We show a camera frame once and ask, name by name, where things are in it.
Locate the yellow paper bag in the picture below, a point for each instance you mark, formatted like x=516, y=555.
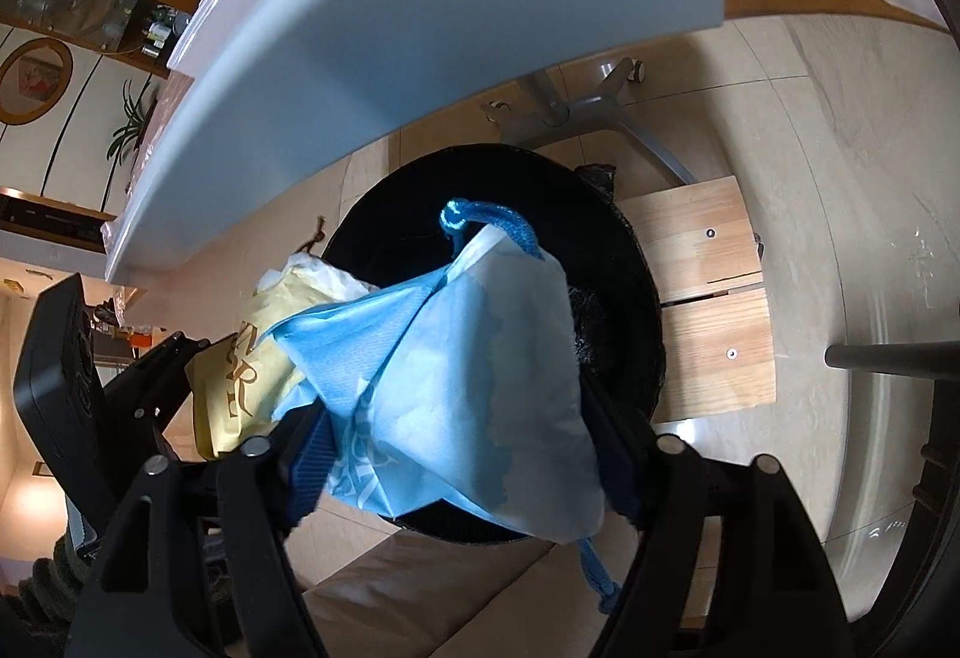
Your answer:
x=225, y=395

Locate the person's left forearm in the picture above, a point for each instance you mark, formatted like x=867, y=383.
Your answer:
x=45, y=583

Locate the wooden stool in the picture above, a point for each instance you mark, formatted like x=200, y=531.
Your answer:
x=705, y=328

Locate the glass coffee table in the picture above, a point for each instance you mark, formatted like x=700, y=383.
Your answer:
x=885, y=253

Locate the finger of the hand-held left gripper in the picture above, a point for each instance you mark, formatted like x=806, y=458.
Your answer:
x=161, y=373

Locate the grey chair base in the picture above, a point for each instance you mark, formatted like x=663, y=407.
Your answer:
x=555, y=111

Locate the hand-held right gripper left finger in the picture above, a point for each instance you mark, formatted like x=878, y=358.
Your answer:
x=311, y=470

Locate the potted green plant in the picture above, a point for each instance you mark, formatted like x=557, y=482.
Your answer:
x=131, y=122

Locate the round framed picture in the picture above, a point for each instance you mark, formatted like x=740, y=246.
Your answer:
x=34, y=81

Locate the black trash bin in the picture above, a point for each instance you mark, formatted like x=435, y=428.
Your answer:
x=405, y=208

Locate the grey table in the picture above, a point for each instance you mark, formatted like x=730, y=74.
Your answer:
x=375, y=28

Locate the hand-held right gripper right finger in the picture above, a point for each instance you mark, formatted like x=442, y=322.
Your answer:
x=619, y=470

